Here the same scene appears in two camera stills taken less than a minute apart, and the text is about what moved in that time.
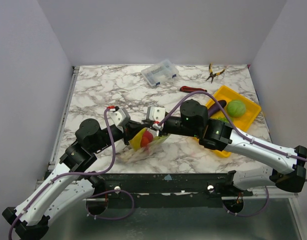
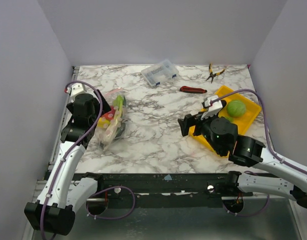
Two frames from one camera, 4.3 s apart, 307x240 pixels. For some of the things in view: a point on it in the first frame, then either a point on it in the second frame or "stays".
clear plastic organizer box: x=157 y=74 stays
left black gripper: x=129 y=130 -> x=105 y=107
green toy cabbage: x=236 y=108 stays
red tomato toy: x=146 y=138 -> x=109 y=115
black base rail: x=193 y=190 stays
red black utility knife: x=186 y=89 stays
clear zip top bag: x=129 y=155 -> x=112 y=125
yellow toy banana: x=135 y=140 -> x=103 y=123
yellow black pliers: x=212 y=75 stays
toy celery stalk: x=160 y=140 -> x=119 y=103
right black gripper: x=161 y=126 -> x=194 y=122
